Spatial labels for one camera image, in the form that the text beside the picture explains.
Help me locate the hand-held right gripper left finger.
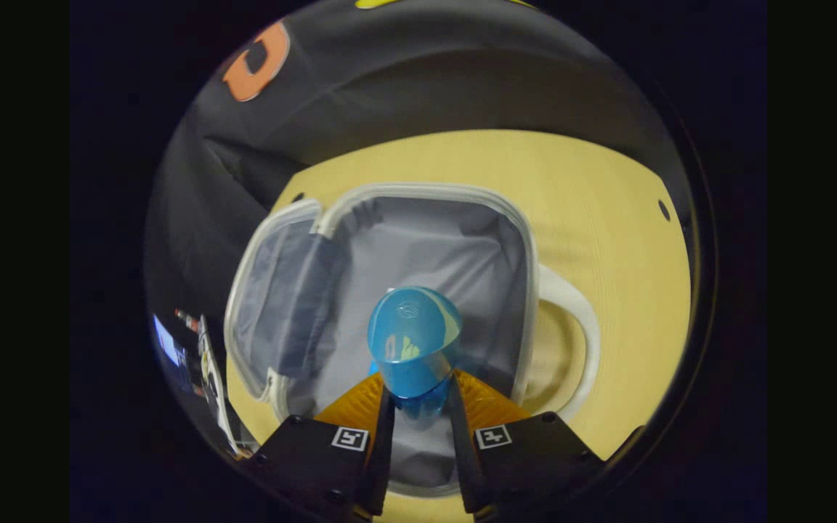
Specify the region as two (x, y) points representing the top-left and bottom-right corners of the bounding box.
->
(246, 372), (396, 523)

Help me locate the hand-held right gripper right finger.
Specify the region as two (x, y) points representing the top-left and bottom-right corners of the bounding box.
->
(448, 369), (606, 523)

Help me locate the blue capped bottle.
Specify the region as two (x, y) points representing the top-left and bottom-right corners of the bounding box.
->
(366, 285), (464, 422)

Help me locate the white printed board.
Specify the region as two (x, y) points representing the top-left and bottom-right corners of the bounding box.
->
(199, 314), (240, 453)

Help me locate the bright screen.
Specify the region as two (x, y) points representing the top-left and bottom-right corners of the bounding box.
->
(155, 314), (187, 368)

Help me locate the black backdrop cloth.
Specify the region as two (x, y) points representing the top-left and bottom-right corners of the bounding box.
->
(144, 0), (695, 320)

